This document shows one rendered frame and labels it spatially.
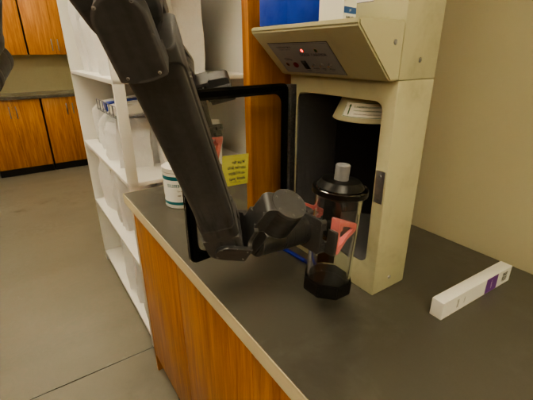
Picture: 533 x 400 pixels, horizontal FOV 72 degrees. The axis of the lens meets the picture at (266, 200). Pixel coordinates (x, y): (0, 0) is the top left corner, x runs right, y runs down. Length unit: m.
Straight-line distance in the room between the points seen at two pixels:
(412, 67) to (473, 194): 0.53
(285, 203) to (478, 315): 0.53
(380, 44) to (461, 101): 0.52
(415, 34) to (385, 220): 0.36
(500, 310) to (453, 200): 0.38
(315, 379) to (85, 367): 1.65
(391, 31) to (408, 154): 0.25
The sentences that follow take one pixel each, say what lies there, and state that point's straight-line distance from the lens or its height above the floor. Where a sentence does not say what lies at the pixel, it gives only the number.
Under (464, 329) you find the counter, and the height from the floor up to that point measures 0.94.
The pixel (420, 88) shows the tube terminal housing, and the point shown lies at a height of 1.39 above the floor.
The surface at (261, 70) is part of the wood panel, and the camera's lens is 0.97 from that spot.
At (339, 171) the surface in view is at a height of 1.25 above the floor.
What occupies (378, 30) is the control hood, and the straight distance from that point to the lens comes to 0.68.
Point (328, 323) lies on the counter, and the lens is 0.81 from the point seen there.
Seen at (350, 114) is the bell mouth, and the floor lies 1.33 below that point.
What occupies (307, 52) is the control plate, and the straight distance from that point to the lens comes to 0.80.
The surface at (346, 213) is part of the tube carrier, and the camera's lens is 0.69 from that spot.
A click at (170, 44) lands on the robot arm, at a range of 0.34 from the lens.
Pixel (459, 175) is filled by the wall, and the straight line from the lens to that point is 1.19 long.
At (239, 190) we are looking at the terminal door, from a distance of 0.90.
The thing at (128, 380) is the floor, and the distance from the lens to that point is 2.07.
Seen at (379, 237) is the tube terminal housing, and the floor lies 1.09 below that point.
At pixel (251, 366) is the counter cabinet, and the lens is 0.91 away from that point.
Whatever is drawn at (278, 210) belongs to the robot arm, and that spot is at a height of 1.24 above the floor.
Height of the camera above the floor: 1.46
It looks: 22 degrees down
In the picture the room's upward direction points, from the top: straight up
